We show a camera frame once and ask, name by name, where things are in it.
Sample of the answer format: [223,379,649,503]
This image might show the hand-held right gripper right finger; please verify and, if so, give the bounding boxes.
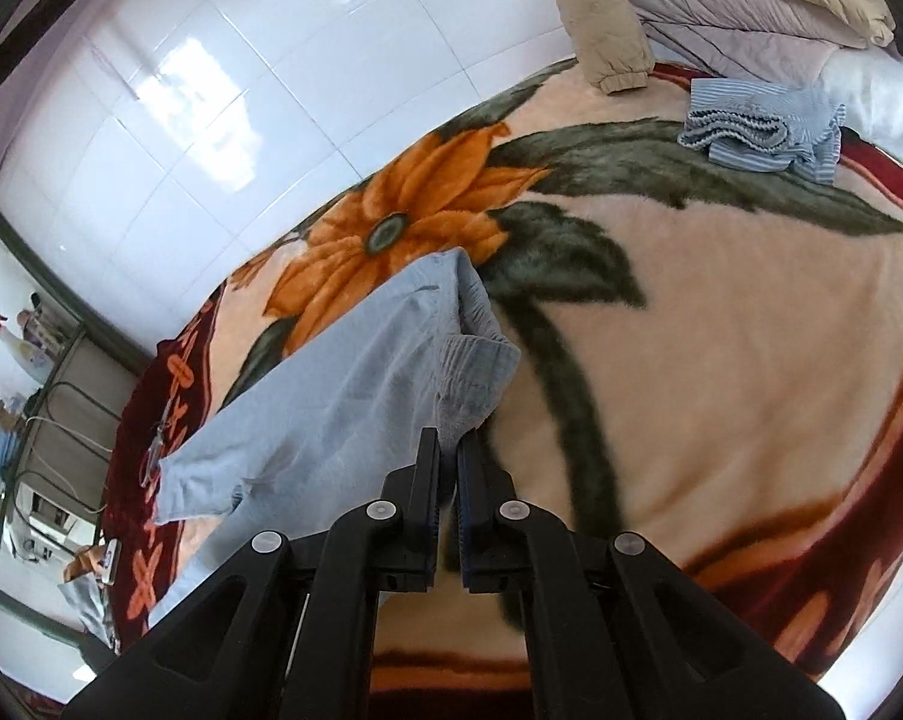
[455,435,846,720]

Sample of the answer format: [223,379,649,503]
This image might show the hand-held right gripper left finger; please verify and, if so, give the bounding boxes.
[61,426,445,720]

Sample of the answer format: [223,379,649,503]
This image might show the light blue pants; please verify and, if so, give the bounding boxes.
[147,251,523,623]

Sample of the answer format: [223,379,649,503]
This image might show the floral plush blanket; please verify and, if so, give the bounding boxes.
[98,52,903,720]

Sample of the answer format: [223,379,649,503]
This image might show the grey-blue cloth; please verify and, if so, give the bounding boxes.
[61,547,118,650]

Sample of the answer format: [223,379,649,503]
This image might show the white spray bottle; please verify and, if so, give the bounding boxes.
[0,307,53,385]

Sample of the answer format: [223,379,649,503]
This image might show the blue striped folded cloth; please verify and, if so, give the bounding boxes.
[677,77,848,185]

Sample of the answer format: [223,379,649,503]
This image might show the pile of clothes and quilts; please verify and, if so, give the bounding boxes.
[554,0,896,96]

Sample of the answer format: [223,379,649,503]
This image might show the lilac quilted comforter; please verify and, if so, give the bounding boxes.
[623,0,872,83]

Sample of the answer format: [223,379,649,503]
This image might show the white pillow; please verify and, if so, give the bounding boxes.
[818,45,903,181]

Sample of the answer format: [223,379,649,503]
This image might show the metal frame table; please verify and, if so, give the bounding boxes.
[1,319,160,541]

